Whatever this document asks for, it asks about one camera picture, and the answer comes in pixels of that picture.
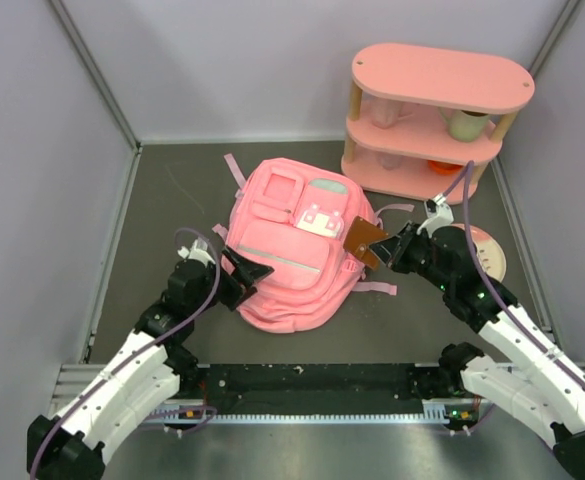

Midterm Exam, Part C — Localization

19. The pink white floral plate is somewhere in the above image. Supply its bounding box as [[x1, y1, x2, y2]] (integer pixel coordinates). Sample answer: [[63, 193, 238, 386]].
[[470, 226, 507, 282]]

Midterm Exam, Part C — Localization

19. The brown leather card wallet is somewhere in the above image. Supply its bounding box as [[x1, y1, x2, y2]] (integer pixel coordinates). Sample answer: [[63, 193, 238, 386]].
[[343, 216, 389, 270]]

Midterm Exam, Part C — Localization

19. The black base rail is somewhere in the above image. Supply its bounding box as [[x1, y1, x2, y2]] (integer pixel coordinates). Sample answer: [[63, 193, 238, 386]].
[[161, 362, 478, 416]]

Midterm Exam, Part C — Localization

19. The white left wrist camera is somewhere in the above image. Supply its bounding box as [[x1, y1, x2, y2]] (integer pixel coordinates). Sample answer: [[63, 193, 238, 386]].
[[177, 238, 216, 265]]

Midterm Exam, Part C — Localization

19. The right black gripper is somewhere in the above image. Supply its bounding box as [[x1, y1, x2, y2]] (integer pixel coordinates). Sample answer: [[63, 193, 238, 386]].
[[370, 220, 452, 292]]

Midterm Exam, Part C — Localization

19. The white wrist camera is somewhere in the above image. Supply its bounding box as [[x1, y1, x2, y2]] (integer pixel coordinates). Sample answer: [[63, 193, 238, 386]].
[[417, 193, 454, 237], [177, 238, 216, 265]]

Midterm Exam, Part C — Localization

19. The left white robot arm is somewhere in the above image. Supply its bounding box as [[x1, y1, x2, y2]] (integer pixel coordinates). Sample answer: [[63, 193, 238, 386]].
[[26, 240, 274, 479]]

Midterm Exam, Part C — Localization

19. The orange bowl on shelf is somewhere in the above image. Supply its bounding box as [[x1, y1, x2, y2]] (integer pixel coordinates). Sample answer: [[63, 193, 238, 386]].
[[427, 160, 463, 176]]

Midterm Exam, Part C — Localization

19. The clear glass on shelf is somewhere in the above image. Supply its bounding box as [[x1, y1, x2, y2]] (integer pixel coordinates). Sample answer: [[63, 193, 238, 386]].
[[377, 153, 403, 171]]

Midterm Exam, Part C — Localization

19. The pink three-tier shelf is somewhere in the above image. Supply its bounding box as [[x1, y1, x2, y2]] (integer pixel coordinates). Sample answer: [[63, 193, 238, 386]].
[[341, 43, 535, 204]]

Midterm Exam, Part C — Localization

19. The green mug on shelf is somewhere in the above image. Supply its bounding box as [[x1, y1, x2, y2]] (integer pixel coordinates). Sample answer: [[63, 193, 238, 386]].
[[438, 107, 490, 143]]

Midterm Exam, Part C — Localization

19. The pink cup on shelf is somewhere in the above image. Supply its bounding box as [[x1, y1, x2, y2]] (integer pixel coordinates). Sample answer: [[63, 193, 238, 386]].
[[370, 97, 403, 129]]

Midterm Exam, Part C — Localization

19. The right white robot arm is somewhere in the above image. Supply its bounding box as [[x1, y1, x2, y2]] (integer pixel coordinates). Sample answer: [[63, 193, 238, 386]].
[[363, 222, 585, 479]]

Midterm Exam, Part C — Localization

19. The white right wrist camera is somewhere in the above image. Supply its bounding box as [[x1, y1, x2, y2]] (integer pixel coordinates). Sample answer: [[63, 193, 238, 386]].
[[417, 193, 454, 237]]

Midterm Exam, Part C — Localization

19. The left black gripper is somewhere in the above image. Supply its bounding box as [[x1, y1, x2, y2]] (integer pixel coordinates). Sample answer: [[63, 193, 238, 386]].
[[190, 245, 273, 316]]

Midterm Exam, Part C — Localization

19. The grey slotted cable duct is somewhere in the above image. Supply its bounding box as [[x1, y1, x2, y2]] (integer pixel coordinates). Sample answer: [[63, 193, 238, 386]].
[[142, 402, 480, 429]]

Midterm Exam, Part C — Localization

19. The pink student backpack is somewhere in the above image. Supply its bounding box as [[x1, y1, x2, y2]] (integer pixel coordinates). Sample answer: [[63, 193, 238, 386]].
[[213, 154, 397, 334]]

